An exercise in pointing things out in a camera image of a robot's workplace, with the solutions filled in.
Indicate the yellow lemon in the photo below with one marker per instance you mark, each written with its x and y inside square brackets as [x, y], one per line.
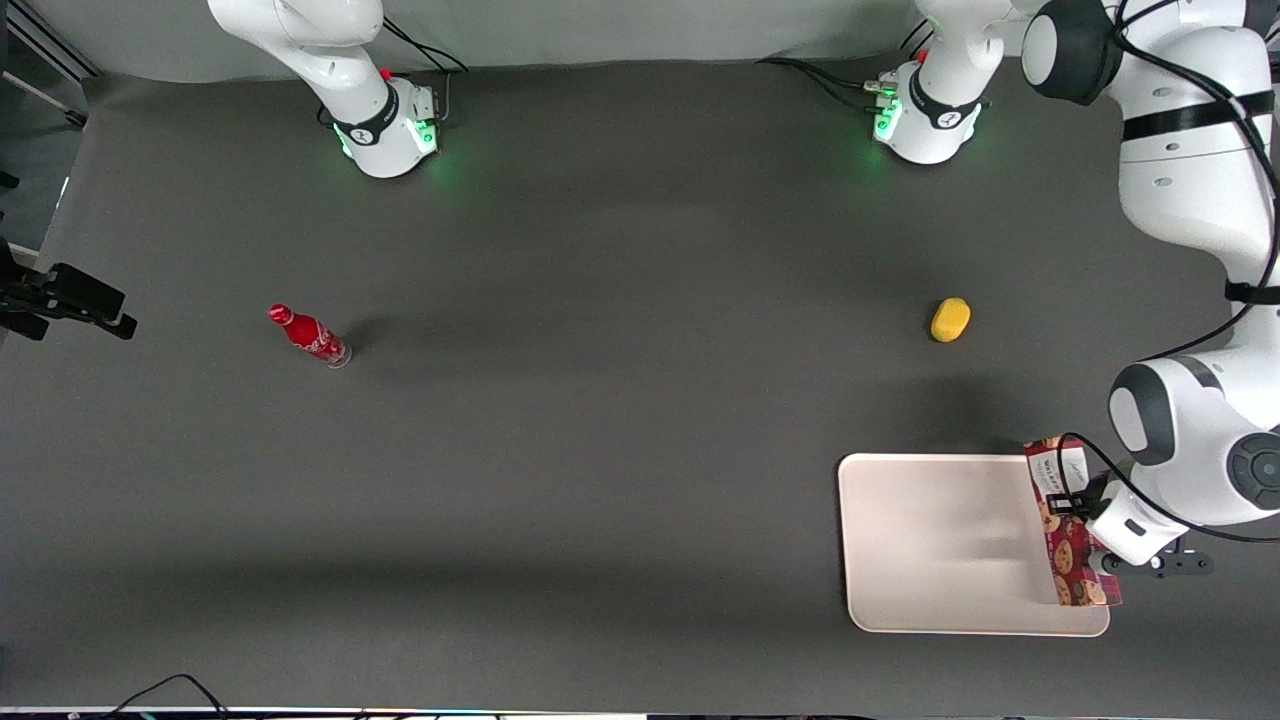
[950, 320]

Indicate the red cookie box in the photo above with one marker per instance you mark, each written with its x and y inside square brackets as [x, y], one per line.
[1068, 555]

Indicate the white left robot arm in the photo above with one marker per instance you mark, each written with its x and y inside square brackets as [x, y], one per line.
[1190, 180]

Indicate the red cola bottle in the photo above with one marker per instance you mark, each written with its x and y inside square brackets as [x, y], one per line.
[312, 338]

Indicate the white rectangular tray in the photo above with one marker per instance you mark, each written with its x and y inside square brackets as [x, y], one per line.
[930, 540]

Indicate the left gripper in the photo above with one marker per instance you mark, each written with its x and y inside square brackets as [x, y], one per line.
[1084, 499]

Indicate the metal frame strut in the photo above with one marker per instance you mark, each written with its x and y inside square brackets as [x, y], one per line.
[45, 45]

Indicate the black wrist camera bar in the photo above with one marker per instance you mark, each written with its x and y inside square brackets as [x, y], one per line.
[1180, 564]

